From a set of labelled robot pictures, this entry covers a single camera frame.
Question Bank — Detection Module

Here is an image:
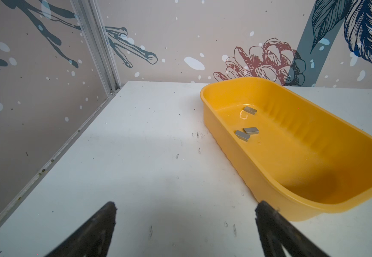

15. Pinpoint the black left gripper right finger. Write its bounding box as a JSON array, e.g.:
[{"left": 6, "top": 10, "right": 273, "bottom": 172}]
[{"left": 255, "top": 201, "right": 328, "bottom": 257}]

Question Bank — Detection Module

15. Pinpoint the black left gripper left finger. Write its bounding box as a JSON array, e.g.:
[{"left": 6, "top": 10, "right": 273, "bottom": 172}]
[{"left": 47, "top": 201, "right": 117, "bottom": 257}]

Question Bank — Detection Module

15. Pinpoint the yellow plastic tray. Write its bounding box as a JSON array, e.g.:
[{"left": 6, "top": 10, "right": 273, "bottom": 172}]
[{"left": 200, "top": 77, "right": 372, "bottom": 222}]

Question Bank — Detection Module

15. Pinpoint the grey staple strip near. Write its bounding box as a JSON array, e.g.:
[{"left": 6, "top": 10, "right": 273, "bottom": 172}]
[{"left": 235, "top": 130, "right": 250, "bottom": 142}]

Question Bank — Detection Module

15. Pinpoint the grey staple strip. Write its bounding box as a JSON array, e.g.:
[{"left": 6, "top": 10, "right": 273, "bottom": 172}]
[
  {"left": 243, "top": 127, "right": 259, "bottom": 135},
  {"left": 235, "top": 130, "right": 250, "bottom": 142},
  {"left": 243, "top": 106, "right": 257, "bottom": 115}
]

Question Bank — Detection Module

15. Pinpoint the grey staple strip middle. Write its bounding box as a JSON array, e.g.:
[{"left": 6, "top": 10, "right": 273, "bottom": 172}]
[{"left": 243, "top": 127, "right": 259, "bottom": 135}]

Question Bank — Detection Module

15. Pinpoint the grey staple strip far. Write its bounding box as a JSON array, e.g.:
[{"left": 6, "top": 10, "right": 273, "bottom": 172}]
[{"left": 243, "top": 106, "right": 257, "bottom": 115}]

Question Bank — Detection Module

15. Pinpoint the aluminium frame corner post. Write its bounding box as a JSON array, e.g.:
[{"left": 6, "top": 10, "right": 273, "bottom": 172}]
[{"left": 70, "top": 0, "right": 121, "bottom": 97}]

